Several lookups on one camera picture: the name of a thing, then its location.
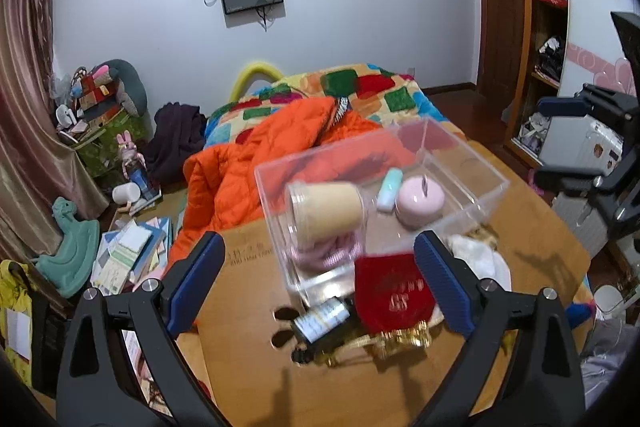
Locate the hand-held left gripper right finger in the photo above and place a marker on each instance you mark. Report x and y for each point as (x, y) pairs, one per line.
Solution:
(441, 278)

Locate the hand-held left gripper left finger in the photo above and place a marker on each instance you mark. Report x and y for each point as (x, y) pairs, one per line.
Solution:
(192, 279)

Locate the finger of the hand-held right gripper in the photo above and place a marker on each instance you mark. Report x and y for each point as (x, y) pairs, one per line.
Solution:
(575, 181)
(562, 107)

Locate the red velvet pouch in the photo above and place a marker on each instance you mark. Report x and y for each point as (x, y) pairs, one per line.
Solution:
(390, 292)

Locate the clear acrylic box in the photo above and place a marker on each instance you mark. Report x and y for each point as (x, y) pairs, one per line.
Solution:
(450, 167)

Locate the white suitcase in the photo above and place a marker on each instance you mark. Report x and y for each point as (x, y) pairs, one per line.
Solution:
(575, 142)

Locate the white pink wardrobe door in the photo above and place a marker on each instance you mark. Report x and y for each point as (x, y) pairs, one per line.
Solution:
(590, 32)

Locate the white cloth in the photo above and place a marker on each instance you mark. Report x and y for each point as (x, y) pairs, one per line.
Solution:
(485, 257)

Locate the pile of books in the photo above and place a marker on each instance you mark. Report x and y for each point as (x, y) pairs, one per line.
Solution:
(125, 257)

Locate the gold jewellery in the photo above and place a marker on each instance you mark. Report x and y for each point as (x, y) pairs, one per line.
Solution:
(400, 338)

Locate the pink round case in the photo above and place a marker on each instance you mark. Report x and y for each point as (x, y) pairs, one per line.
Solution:
(417, 203)

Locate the light blue small tube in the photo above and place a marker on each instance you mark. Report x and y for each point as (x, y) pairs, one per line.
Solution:
(389, 190)

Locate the white mug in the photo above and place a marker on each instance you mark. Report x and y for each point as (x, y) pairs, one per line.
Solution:
(125, 194)

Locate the brown wooden door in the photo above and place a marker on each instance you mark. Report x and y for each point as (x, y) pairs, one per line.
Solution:
(500, 7)

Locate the white jar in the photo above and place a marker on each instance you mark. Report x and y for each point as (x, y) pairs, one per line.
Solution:
(607, 302)

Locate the green dinosaur toy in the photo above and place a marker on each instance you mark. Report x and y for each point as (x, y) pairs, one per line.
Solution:
(70, 252)

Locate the dark bottle with label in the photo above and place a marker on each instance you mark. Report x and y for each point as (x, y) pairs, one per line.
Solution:
(320, 319)

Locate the beige cup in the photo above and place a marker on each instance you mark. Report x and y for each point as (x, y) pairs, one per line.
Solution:
(325, 209)

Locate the pink rabbit doll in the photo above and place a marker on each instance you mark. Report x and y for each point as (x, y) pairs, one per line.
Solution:
(131, 158)

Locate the orange padded jacket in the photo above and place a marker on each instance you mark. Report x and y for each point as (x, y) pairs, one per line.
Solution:
(260, 157)

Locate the wooden desk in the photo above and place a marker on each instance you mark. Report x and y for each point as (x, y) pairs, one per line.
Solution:
(350, 387)

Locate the dark purple cloth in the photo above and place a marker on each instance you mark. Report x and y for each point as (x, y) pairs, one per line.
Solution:
(172, 132)

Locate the green patterned box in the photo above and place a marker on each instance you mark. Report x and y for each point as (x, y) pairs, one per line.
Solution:
(107, 143)

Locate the grey cloth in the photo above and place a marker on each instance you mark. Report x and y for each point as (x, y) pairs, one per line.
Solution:
(615, 347)

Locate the yellow cloth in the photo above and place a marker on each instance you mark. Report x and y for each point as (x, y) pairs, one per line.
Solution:
(12, 297)

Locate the grey cushion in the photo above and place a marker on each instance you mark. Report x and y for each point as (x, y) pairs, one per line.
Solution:
(131, 82)

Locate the colourful checked blanket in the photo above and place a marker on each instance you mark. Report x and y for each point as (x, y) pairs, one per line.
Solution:
(350, 82)

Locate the patchwork bag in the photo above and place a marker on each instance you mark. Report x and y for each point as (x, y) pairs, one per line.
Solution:
(95, 87)

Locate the yellow foam tube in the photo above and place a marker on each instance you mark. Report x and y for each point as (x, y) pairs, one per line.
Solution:
(252, 68)

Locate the pink brown curtain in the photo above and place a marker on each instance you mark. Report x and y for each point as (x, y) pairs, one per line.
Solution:
(25, 107)

